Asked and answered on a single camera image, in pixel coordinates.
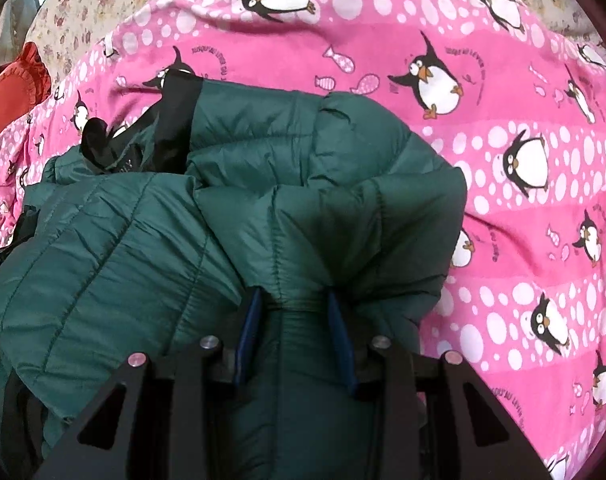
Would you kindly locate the floral bed sheet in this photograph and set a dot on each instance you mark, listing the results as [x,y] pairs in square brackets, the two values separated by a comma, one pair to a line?
[83,10]

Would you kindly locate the beige hanging curtain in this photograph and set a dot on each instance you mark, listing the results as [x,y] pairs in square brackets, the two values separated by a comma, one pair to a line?
[0,40]

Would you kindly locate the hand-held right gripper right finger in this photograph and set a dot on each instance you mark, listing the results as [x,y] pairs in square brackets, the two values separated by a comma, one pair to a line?
[340,340]

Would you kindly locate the pink penguin print blanket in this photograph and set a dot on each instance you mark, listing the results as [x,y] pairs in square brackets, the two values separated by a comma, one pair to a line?
[508,110]

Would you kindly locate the red ruffled pillow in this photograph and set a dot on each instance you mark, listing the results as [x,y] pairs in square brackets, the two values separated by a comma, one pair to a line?
[13,90]

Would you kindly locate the dark green puffer jacket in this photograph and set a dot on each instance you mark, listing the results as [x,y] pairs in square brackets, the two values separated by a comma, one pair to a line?
[133,260]

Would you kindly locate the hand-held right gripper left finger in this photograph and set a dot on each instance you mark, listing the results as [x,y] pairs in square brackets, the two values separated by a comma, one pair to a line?
[248,332]

